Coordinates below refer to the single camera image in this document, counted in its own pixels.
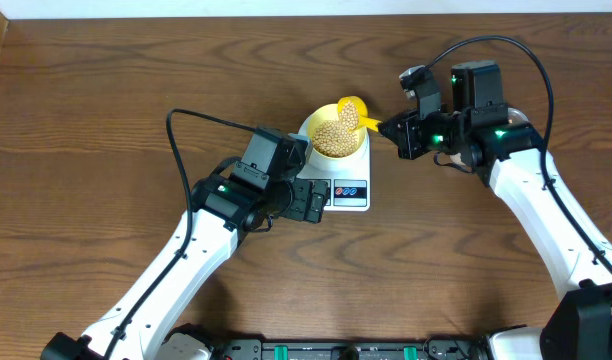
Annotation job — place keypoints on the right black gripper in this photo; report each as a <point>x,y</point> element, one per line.
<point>408,145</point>

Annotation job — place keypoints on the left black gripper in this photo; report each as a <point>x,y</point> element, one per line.
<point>300,190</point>

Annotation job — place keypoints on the yellow measuring scoop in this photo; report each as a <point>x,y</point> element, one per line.
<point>353,114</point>

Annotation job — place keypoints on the pale yellow bowl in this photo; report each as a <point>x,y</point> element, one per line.
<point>329,112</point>

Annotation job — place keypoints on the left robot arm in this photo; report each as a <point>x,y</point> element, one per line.
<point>222,209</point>

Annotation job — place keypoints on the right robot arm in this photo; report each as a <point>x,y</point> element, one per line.
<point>577,256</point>

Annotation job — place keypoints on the white digital kitchen scale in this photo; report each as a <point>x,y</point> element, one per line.
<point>348,178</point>

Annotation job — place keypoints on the soybeans in yellow bowl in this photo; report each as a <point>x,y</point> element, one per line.
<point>333,139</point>

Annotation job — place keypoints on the clear plastic container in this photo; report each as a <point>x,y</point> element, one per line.
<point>478,147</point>

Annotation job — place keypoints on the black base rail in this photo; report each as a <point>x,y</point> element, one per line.
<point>434,348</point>

